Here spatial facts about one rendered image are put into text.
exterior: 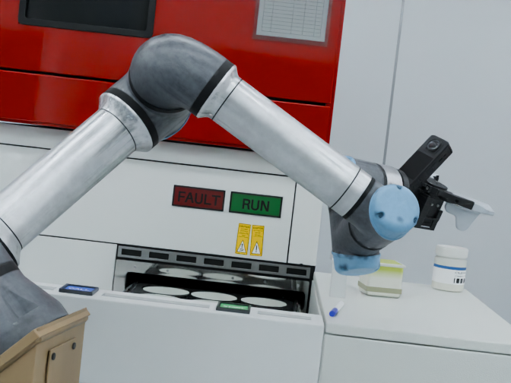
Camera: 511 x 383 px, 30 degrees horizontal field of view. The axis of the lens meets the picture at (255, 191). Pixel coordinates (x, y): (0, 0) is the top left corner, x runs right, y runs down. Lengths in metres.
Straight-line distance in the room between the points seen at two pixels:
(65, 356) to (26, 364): 0.09
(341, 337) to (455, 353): 0.18
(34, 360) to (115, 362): 0.42
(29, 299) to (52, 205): 0.24
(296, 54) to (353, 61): 1.56
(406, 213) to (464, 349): 0.30
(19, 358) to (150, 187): 1.04
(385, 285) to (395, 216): 0.53
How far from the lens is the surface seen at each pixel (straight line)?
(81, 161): 1.45
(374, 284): 1.90
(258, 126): 1.39
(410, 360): 1.58
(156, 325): 1.57
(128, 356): 1.58
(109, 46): 2.15
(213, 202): 2.16
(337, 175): 1.39
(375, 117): 3.65
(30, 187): 1.43
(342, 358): 1.57
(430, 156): 1.68
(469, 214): 1.72
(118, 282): 2.19
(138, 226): 2.18
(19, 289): 1.24
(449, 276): 2.11
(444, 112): 3.69
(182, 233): 2.17
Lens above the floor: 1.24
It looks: 3 degrees down
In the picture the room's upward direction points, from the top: 6 degrees clockwise
